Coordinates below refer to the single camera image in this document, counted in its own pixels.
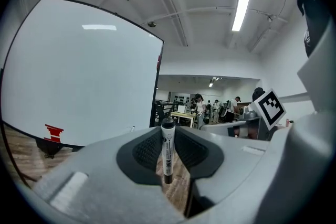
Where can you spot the pink bottle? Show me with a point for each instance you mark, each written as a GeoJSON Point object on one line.
{"type": "Point", "coordinates": [287, 122]}

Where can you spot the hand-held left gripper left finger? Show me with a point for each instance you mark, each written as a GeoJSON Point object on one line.
{"type": "Point", "coordinates": [105, 170]}

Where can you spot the black and white marker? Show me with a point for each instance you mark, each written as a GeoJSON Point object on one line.
{"type": "Point", "coordinates": [168, 149]}

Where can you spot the white box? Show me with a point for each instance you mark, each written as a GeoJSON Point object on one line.
{"type": "Point", "coordinates": [181, 108]}

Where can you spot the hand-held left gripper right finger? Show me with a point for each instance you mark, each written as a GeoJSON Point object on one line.
{"type": "Point", "coordinates": [236, 165]}

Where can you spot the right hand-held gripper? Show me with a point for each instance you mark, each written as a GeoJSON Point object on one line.
{"type": "Point", "coordinates": [271, 110]}

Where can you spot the person's black shirt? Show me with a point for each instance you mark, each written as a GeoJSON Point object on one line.
{"type": "Point", "coordinates": [315, 21]}

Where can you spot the small ceiling light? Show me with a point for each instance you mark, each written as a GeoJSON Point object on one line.
{"type": "Point", "coordinates": [211, 84]}

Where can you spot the light wooden table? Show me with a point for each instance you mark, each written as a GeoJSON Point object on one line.
{"type": "Point", "coordinates": [183, 116]}

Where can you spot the large whiteboard with black frame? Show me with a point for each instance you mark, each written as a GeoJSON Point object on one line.
{"type": "Point", "coordinates": [78, 73]}

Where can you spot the black whiteboard stand base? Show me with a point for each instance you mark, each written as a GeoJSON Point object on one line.
{"type": "Point", "coordinates": [50, 148]}

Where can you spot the dome ceiling camera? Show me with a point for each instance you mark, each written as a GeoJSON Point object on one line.
{"type": "Point", "coordinates": [151, 24]}

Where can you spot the long ceiling light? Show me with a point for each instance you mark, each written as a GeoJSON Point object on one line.
{"type": "Point", "coordinates": [241, 11]}

